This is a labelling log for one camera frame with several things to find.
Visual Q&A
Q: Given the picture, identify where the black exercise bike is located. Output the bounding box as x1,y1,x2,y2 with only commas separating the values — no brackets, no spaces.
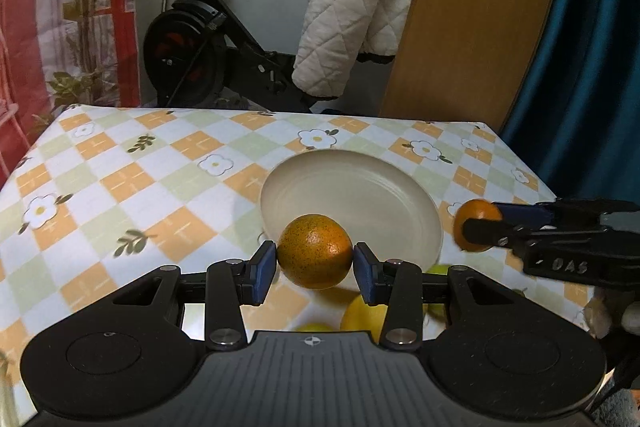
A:
142,0,362,114

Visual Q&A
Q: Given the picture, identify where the teal curtain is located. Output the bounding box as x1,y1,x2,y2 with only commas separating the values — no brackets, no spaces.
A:
500,0,640,204

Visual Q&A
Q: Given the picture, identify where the dark speckled orange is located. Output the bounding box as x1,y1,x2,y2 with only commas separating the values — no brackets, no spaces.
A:
277,214,354,291

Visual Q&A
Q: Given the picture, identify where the beige round plate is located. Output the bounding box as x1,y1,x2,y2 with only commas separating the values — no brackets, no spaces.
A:
259,148,444,269

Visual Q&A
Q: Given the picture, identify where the red printed backdrop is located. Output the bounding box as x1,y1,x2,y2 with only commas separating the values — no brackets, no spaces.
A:
0,0,144,188

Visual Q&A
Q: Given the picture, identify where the wooden board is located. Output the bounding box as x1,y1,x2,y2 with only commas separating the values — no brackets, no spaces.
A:
378,0,572,131

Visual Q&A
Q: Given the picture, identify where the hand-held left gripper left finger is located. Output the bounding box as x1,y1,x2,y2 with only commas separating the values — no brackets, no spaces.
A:
112,241,278,351

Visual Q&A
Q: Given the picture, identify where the checked floral tablecloth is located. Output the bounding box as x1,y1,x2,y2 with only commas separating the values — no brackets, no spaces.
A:
0,104,596,427

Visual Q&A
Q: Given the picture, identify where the white quilted jacket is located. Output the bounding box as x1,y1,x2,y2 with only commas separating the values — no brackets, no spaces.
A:
291,0,429,100

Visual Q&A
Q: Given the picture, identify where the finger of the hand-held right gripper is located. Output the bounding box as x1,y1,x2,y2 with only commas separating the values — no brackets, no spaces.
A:
462,218,532,254
492,199,640,232

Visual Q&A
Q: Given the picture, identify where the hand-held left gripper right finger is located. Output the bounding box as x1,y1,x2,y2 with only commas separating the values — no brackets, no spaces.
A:
353,242,517,351

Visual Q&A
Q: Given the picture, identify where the yellowish green apple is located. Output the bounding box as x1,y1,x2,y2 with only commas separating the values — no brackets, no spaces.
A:
422,299,447,324

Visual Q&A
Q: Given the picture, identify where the small bright tangerine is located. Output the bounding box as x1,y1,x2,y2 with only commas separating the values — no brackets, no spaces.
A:
453,199,503,254

